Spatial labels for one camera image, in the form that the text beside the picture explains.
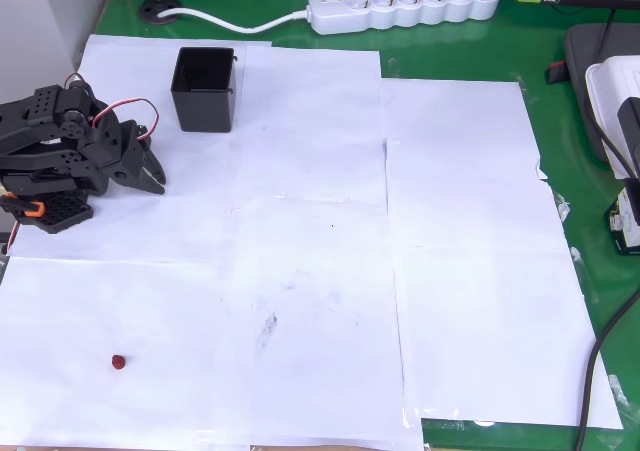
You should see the black round cable grommet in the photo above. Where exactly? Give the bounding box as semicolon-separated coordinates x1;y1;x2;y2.
138;0;184;25

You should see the white power strip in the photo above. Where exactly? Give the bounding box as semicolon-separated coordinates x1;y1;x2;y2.
305;0;502;36

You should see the orange black table clamp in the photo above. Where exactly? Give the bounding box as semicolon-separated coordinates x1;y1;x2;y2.
0;193;47;227

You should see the white paper sheet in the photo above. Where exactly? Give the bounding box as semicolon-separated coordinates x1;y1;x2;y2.
384;138;576;252
0;255;254;450
242;44;389;202
73;34;274;133
392;243;624;430
219;193;430;451
8;126;242;262
379;78;549;182

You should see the small printed carton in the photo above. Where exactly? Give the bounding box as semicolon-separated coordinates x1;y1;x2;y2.
603;178;640;257

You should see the white plastic container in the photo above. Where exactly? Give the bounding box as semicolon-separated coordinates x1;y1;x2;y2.
583;54;640;180

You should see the black square cup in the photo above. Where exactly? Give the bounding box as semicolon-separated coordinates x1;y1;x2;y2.
169;46;240;133

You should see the white power strip cable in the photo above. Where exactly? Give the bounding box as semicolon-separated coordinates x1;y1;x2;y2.
158;6;314;35

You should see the thick black cable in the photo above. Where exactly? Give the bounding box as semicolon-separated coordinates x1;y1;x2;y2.
574;294;640;451

